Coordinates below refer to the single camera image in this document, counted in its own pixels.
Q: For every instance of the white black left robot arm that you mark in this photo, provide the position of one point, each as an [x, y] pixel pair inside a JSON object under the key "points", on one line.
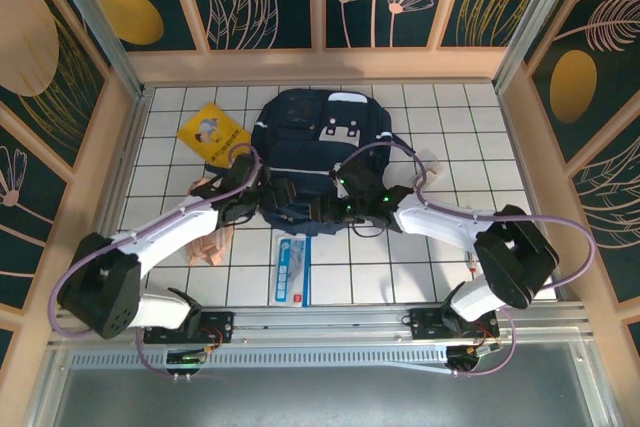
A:
{"points": [[170, 237]]}

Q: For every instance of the navy blue student backpack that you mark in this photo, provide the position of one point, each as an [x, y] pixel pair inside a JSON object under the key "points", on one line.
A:
{"points": [[300, 147]]}

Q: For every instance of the pen with red cap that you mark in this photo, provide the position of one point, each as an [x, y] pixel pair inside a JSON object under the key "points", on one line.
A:
{"points": [[472, 263]]}

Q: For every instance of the yellow cartoon cover book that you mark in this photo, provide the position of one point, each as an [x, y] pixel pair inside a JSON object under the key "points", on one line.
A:
{"points": [[210, 129]]}

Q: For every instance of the aluminium table side rail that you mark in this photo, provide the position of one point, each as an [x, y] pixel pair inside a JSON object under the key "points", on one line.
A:
{"points": [[529, 172], [122, 172]]}

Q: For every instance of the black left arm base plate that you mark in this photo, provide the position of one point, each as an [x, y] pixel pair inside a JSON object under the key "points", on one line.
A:
{"points": [[222, 327]]}

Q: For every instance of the grey metal shelf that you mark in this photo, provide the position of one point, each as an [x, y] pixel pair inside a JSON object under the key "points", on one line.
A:
{"points": [[320, 397]]}

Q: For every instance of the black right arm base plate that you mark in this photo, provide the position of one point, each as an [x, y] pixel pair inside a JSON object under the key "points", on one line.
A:
{"points": [[422, 324]]}

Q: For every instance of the aluminium mounting rail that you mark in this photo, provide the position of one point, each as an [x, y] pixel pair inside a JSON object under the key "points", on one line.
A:
{"points": [[320, 322]]}

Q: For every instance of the aluminium frame post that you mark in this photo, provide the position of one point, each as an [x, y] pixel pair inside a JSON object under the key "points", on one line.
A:
{"points": [[92, 17], [540, 17]]}

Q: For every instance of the blue white stationery set pack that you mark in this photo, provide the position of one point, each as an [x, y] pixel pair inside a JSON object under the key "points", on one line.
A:
{"points": [[290, 272]]}

